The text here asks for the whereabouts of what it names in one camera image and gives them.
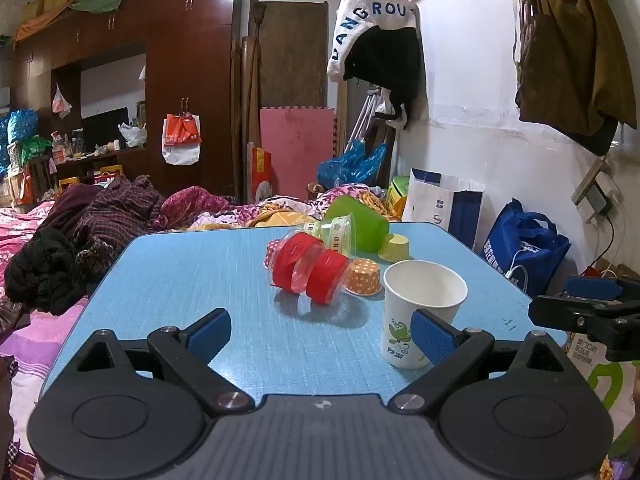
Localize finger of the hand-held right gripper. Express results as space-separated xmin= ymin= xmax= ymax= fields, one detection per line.
xmin=565 ymin=276 xmax=625 ymax=300
xmin=528 ymin=296 xmax=640 ymax=362

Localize white hanging jacket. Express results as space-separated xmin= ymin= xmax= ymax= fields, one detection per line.
xmin=327 ymin=0 xmax=421 ymax=82

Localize green plastic bag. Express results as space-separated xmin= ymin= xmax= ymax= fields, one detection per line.
xmin=20 ymin=135 xmax=52 ymax=169

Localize white cable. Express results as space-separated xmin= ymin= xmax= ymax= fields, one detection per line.
xmin=504 ymin=247 xmax=532 ymax=292

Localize yellow cloth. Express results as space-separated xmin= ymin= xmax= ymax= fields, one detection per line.
xmin=249 ymin=209 xmax=322 ymax=229

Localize white and blue paper bag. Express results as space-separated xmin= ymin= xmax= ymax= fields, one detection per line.
xmin=402 ymin=167 xmax=486 ymax=251

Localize crumpled white plastic bag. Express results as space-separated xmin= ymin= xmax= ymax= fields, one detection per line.
xmin=118 ymin=122 xmax=148 ymax=149

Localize yellow green cupcake liner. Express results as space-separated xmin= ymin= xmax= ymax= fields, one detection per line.
xmin=378 ymin=233 xmax=411 ymax=264

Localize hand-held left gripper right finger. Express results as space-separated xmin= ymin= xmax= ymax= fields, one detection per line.
xmin=390 ymin=308 xmax=569 ymax=414

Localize green box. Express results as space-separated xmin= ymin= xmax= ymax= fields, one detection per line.
xmin=387 ymin=175 xmax=412 ymax=219

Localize small white plastic bag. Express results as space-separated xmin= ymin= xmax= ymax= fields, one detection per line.
xmin=52 ymin=83 xmax=72 ymax=120

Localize black charger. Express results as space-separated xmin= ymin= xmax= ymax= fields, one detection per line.
xmin=587 ymin=185 xmax=614 ymax=217

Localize metal crutches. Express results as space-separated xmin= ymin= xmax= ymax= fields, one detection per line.
xmin=347 ymin=87 xmax=397 ymax=162

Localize clear cup with green label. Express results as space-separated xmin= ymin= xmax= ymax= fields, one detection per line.
xmin=299 ymin=213 xmax=357 ymax=252

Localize orange and white plastic bag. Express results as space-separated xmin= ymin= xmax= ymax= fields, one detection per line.
xmin=162 ymin=113 xmax=203 ymax=166

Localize pink foam mat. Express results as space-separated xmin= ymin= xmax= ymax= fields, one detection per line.
xmin=258 ymin=106 xmax=337 ymax=197

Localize black hanging garment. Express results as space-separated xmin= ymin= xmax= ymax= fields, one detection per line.
xmin=342 ymin=26 xmax=422 ymax=131

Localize green plastic cup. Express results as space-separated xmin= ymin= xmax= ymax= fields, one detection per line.
xmin=324 ymin=195 xmax=390 ymax=254

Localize black cable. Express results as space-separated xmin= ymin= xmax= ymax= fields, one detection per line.
xmin=589 ymin=209 xmax=617 ymax=267

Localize green and white bag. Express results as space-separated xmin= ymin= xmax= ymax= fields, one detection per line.
xmin=564 ymin=332 xmax=640 ymax=457

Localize dark plaid garment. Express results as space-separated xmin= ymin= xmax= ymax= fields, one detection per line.
xmin=74 ymin=174 xmax=167 ymax=282

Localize orange dotted cupcake liner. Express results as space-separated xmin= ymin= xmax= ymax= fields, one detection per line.
xmin=346 ymin=258 xmax=384 ymax=296

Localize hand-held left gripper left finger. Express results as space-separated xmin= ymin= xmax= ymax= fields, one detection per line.
xmin=75 ymin=308 xmax=254 ymax=416

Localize brown wooden wardrobe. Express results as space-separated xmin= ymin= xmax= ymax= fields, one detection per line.
xmin=10 ymin=0 xmax=244 ymax=202

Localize large blue plastic bag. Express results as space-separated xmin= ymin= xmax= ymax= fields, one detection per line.
xmin=0 ymin=108 xmax=39 ymax=177

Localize wooden board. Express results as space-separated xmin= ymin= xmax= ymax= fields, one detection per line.
xmin=248 ymin=0 xmax=329 ymax=111

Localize olive hanging clothes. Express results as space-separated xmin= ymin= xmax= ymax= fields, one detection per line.
xmin=514 ymin=0 xmax=640 ymax=157

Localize red gift bag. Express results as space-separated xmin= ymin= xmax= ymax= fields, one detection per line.
xmin=251 ymin=145 xmax=273 ymax=205

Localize white paper cup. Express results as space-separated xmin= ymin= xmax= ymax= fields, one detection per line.
xmin=383 ymin=259 xmax=469 ymax=371

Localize clear cup with red label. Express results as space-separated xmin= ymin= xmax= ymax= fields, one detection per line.
xmin=270 ymin=233 xmax=325 ymax=294
xmin=305 ymin=249 xmax=352 ymax=306

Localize magenta garment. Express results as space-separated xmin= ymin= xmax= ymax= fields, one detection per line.
xmin=164 ymin=185 xmax=232 ymax=222

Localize blue tote bag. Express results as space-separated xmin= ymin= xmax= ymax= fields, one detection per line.
xmin=481 ymin=198 xmax=572 ymax=298

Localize black television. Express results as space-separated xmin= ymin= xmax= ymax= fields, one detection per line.
xmin=82 ymin=107 xmax=130 ymax=154

